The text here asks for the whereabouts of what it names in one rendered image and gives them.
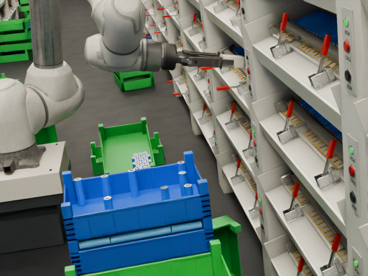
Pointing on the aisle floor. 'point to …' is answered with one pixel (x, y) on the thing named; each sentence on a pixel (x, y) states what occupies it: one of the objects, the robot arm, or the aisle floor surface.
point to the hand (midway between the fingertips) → (232, 61)
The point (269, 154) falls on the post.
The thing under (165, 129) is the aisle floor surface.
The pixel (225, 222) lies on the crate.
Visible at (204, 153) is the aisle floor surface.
